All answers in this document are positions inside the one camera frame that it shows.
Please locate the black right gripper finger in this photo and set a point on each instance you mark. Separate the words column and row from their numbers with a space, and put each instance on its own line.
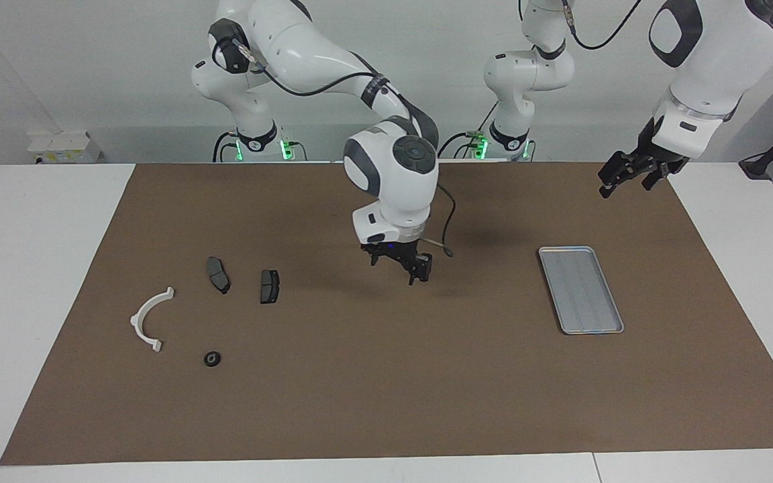
column 413, row 272
column 427, row 265

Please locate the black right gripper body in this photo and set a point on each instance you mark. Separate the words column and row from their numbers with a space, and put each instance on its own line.
column 393, row 251

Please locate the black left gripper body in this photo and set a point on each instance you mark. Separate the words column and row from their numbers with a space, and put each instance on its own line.
column 658, row 157

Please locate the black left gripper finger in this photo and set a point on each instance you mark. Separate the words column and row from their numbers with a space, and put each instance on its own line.
column 613, row 176
column 655, row 178

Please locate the black gear with silver centre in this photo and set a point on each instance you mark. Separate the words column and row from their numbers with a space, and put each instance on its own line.
column 212, row 359

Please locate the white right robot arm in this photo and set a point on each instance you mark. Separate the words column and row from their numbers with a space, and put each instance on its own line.
column 393, row 181

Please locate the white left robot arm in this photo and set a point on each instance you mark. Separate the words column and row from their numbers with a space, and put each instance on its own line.
column 527, row 74

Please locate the silver metal compartment tray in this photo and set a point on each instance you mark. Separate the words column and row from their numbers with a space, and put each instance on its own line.
column 581, row 292

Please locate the brown table mat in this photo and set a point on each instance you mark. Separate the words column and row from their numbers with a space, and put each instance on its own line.
column 386, row 389

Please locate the rectangular grey brake pad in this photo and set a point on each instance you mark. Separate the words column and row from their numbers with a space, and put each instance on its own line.
column 270, row 287

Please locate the elongated grey brake pad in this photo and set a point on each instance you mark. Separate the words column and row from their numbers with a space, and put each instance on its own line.
column 218, row 275

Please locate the white box with yellow labels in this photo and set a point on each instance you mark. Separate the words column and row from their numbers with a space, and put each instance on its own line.
column 64, row 147

